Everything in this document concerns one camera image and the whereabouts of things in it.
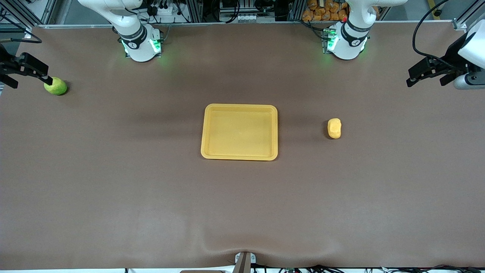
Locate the green apple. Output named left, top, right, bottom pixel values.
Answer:
left=44, top=77, right=68, bottom=96

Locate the yellow potato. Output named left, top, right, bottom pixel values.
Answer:
left=327, top=118, right=342, bottom=140

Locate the yellow plastic tray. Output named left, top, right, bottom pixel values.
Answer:
left=200, top=104, right=278, bottom=161

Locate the pile of orange snack bags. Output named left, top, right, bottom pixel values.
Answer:
left=302, top=0, right=349, bottom=22

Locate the brown table mat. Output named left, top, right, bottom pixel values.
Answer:
left=0, top=21, right=485, bottom=270

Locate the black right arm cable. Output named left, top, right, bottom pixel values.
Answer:
left=0, top=28, right=43, bottom=44

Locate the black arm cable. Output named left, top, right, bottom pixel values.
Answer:
left=412, top=0, right=453, bottom=63
left=0, top=28, right=43, bottom=44

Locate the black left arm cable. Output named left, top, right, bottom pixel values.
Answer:
left=412, top=0, right=453, bottom=63

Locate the aluminium table edge rail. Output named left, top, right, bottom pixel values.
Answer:
left=38, top=20, right=457, bottom=29

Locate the metal table edge bracket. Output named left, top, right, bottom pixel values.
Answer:
left=234, top=251, right=257, bottom=273

